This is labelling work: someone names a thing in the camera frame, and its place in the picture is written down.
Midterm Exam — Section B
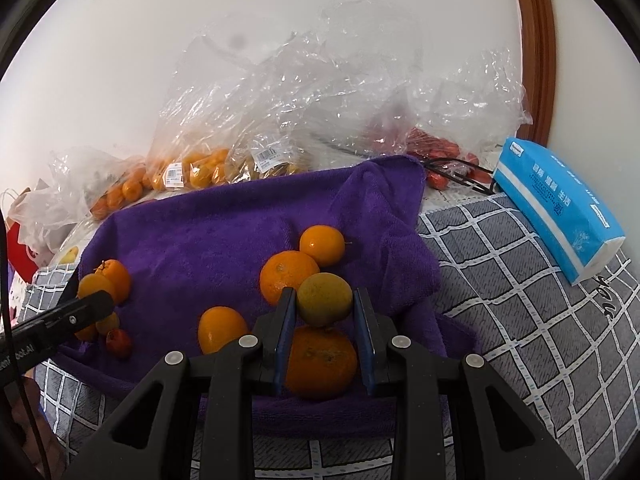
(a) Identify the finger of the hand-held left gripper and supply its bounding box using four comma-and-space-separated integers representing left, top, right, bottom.
10, 291, 116, 356

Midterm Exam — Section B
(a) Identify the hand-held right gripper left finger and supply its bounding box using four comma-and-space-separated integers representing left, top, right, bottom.
62, 287, 298, 480

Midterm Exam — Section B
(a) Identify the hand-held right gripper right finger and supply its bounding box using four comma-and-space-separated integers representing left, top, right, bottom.
352, 287, 583, 480

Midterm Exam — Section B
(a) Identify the large orange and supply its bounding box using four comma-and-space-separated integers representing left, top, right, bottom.
284, 325, 359, 401

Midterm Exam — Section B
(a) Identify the red cherry tomato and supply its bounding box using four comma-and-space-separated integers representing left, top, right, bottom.
105, 330, 133, 359

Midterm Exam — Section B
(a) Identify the orange with leafy stem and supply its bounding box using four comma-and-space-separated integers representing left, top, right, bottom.
94, 259, 132, 306

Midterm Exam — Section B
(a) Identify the yellow-green round fruit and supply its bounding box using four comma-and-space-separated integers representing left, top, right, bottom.
297, 272, 354, 329

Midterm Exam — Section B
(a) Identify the purple towel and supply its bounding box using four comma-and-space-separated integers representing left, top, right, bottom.
52, 155, 476, 441

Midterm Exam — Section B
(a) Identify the clear bag of yellow fruits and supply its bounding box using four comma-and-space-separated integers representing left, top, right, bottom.
225, 35, 361, 181

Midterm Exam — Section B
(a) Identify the clear bag of red fruits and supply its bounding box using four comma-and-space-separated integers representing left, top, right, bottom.
350, 47, 533, 192

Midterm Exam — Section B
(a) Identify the person's left hand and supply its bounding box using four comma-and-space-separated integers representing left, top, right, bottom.
10, 375, 66, 478

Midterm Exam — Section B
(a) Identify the white printed bedsheet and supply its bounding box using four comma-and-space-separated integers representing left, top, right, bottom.
50, 220, 101, 271

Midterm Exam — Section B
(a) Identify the red paper bag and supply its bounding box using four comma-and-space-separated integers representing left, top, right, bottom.
0, 187, 41, 283

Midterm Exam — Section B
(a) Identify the white plastic bag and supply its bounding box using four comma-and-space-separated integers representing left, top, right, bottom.
7, 185, 81, 253

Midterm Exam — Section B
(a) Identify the grey checked blanket with stars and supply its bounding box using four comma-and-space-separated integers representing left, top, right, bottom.
10, 187, 640, 480

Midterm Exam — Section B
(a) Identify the blue tissue pack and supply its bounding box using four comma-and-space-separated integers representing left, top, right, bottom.
492, 136, 627, 287

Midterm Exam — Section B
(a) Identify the black cable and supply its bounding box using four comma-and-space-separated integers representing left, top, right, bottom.
422, 157, 501, 196

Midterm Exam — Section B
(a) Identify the brown wooden door frame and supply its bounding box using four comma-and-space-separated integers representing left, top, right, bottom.
509, 0, 557, 148

